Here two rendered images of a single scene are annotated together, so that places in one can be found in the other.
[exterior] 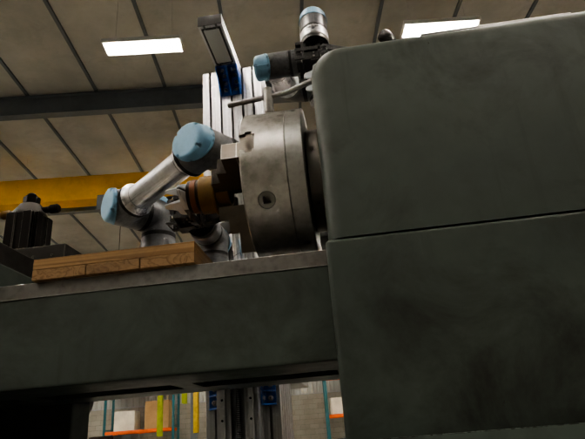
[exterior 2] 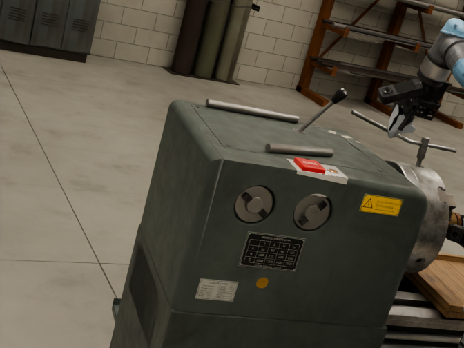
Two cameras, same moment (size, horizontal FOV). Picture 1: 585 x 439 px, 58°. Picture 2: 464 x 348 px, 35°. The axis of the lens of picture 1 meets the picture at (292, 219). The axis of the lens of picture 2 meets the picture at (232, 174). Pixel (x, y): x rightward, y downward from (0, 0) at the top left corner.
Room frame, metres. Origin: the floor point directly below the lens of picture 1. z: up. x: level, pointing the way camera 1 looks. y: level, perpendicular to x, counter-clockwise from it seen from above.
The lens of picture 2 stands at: (2.62, -1.36, 1.73)
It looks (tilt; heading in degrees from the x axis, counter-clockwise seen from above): 18 degrees down; 153
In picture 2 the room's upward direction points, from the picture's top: 16 degrees clockwise
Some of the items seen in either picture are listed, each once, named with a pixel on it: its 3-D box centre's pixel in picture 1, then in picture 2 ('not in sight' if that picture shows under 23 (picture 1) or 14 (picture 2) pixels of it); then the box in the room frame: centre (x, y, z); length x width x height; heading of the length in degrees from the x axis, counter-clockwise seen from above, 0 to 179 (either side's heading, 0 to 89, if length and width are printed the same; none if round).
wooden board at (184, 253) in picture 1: (150, 287); (456, 284); (1.07, 0.31, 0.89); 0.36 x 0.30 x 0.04; 174
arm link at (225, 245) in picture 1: (213, 239); not in sight; (1.33, 0.21, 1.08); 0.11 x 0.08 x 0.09; 173
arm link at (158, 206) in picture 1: (157, 217); not in sight; (1.71, 0.47, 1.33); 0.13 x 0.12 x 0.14; 139
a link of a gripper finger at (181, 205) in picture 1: (177, 204); not in sight; (1.06, 0.25, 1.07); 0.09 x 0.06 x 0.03; 173
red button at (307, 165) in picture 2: not in sight; (308, 166); (1.22, -0.44, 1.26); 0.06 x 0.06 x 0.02; 84
